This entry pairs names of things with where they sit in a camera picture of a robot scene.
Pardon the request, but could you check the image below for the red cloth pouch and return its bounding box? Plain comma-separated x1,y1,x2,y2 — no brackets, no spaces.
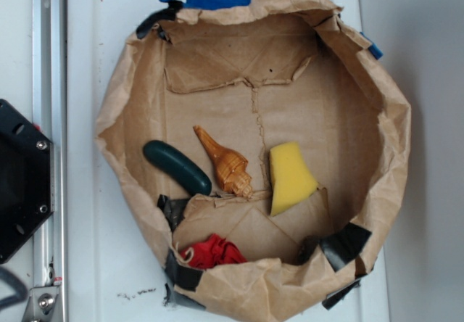
181,234,247,270

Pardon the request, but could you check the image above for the brown paper bag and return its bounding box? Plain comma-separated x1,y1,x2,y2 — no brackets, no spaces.
96,0,411,321

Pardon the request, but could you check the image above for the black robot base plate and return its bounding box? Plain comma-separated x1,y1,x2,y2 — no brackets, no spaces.
1,99,52,264

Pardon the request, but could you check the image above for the aluminium extrusion rail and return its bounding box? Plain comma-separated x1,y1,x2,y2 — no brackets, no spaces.
32,0,69,321

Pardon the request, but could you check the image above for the dark green oblong rock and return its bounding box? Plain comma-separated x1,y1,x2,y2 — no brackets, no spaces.
142,140,212,195

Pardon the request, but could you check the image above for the yellow sponge piece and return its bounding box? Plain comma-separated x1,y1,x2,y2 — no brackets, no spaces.
269,141,318,216

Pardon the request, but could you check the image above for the orange spiral seashell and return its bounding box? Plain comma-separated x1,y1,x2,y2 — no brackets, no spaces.
194,125,253,199

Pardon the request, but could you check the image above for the silver corner bracket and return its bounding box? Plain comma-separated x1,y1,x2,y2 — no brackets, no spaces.
22,286,62,322

